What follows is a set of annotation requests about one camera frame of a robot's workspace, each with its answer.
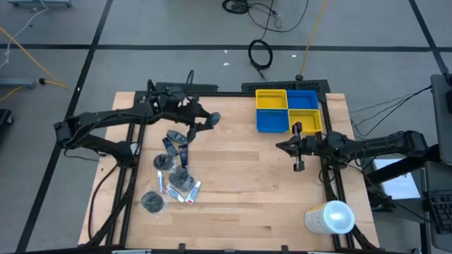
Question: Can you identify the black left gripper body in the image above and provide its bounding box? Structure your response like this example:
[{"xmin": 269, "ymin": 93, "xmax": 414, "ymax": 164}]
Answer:
[{"xmin": 172, "ymin": 97, "xmax": 213, "ymax": 133}]

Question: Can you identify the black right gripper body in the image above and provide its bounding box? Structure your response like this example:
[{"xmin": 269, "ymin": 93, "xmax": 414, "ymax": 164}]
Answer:
[{"xmin": 275, "ymin": 133, "xmax": 321, "ymax": 158}]

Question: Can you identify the navy blue toiletry tube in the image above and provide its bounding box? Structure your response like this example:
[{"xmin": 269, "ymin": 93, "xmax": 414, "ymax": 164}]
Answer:
[
  {"xmin": 161, "ymin": 136, "xmax": 180, "ymax": 157},
  {"xmin": 177, "ymin": 143, "xmax": 190, "ymax": 168}
]

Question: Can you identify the grey toiletry tube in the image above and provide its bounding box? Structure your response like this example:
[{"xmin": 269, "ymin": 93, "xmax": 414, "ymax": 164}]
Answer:
[{"xmin": 166, "ymin": 129, "xmax": 189, "ymax": 145}]

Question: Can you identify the yellow plastic basket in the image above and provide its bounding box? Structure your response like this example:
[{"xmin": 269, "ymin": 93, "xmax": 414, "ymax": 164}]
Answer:
[
  {"xmin": 287, "ymin": 108, "xmax": 323, "ymax": 135},
  {"xmin": 255, "ymin": 88, "xmax": 289, "ymax": 110}
]

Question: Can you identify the black perforated panel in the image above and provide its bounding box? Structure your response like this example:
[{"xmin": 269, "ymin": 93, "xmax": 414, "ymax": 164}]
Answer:
[{"xmin": 241, "ymin": 79, "xmax": 331, "ymax": 94}]

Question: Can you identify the white cylindrical canister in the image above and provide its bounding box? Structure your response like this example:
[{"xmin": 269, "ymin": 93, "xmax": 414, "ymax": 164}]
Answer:
[{"xmin": 304, "ymin": 200, "xmax": 356, "ymax": 236}]

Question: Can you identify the white flat panel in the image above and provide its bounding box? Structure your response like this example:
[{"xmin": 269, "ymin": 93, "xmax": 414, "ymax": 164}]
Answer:
[{"xmin": 372, "ymin": 157, "xmax": 424, "ymax": 201}]

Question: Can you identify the grey monitor back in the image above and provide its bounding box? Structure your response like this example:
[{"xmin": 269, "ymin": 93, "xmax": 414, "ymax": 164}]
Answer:
[{"xmin": 429, "ymin": 73, "xmax": 452, "ymax": 167}]

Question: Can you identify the grey laptop with black keyboard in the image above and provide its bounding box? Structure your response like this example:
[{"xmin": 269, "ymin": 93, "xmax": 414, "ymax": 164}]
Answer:
[{"xmin": 425, "ymin": 160, "xmax": 452, "ymax": 252}]

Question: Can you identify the grey metal floor bar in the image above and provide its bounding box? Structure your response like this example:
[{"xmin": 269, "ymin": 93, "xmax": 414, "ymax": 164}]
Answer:
[
  {"xmin": 6, "ymin": 0, "xmax": 73, "ymax": 8},
  {"xmin": 0, "ymin": 78, "xmax": 38, "ymax": 90}
]

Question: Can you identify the black caster wheel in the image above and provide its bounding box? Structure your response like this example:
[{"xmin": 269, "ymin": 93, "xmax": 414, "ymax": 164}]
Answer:
[{"xmin": 0, "ymin": 108, "xmax": 15, "ymax": 127}]

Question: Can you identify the black aluminium table frame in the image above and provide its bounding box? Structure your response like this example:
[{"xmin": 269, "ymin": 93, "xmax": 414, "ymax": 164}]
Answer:
[{"xmin": 84, "ymin": 90, "xmax": 381, "ymax": 251}]

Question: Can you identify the coiled black floor cable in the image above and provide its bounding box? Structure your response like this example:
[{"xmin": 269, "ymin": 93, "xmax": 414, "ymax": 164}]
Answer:
[{"xmin": 247, "ymin": 38, "xmax": 274, "ymax": 80}]

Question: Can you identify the yellow hanging cable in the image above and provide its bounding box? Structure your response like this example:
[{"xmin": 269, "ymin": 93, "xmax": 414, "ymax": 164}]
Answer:
[{"xmin": 299, "ymin": 0, "xmax": 328, "ymax": 78}]

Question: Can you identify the black floor cable bundle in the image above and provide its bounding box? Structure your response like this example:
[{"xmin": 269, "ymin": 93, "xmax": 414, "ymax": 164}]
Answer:
[{"xmin": 221, "ymin": 0, "xmax": 310, "ymax": 33}]

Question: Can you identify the orange floor cable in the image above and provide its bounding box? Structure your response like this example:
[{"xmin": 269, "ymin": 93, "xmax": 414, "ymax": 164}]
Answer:
[{"xmin": 0, "ymin": 26, "xmax": 69, "ymax": 103}]

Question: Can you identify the white floor cable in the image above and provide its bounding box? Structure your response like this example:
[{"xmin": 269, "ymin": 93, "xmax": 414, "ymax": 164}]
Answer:
[{"xmin": 0, "ymin": 0, "xmax": 49, "ymax": 70}]

